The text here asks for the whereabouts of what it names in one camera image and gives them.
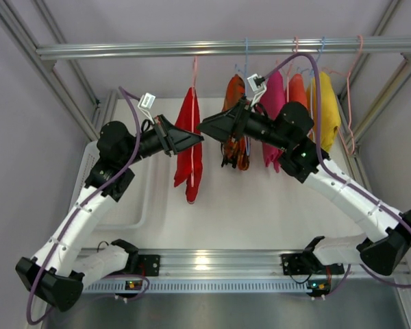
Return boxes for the red trousers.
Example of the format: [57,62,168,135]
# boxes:
[174,87,203,204]

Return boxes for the yellow trousers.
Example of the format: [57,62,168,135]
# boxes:
[306,71,341,153]

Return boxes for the aluminium hanging rail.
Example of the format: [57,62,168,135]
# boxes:
[36,36,411,60]

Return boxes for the grey slotted cable duct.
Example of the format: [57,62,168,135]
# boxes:
[84,278,326,294]

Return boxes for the aluminium frame post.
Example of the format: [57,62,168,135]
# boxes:
[0,1,99,141]

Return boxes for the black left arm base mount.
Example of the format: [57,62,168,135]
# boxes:
[122,254,161,277]

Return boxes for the magenta trousers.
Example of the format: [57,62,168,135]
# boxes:
[260,71,286,173]

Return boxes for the pink hanger with red trousers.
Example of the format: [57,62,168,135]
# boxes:
[190,56,198,187]

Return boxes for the white plastic perforated basket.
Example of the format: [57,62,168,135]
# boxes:
[69,141,155,231]

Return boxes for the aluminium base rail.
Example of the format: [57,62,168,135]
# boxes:
[37,248,411,278]

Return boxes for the orange white tie-dye trousers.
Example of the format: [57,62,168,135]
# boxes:
[286,73,308,108]

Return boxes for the blue hanger with yellow trousers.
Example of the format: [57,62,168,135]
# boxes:
[296,35,329,103]

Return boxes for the empty pink hanger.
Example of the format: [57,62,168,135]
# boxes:
[323,35,364,156]

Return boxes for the orange black patterned trousers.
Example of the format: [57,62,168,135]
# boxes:
[221,74,249,171]

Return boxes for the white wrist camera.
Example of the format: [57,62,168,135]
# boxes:
[138,93,155,121]
[247,73,267,106]

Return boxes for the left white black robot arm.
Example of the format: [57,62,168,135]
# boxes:
[16,115,203,312]

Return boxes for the blue hanger with patterned trousers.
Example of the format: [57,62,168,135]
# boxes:
[234,38,251,156]

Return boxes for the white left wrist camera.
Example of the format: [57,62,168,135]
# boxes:
[138,93,155,121]

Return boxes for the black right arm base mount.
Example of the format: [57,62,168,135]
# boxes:
[280,253,316,277]

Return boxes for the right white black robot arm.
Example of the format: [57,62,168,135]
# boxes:
[198,99,411,276]

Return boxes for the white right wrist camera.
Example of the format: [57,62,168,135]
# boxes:
[247,73,267,106]

